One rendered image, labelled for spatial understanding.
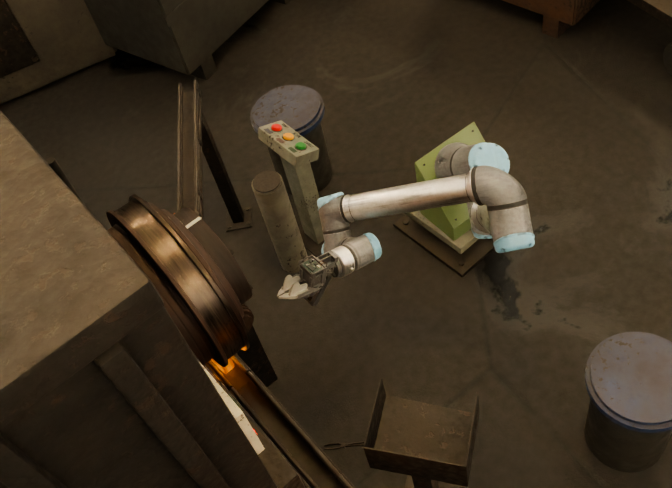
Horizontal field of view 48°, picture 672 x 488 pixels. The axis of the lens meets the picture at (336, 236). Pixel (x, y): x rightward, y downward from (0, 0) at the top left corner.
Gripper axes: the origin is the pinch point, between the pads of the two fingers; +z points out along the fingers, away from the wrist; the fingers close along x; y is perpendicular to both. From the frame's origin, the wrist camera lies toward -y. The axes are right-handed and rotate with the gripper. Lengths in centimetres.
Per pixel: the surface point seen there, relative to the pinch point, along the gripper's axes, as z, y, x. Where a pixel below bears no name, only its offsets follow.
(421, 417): -11, -12, 50
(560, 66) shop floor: -212, -10, -57
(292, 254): -49, -49, -56
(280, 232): -43, -35, -57
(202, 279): 37, 43, 19
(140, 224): 42, 49, 2
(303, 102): -81, -7, -93
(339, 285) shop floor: -60, -59, -38
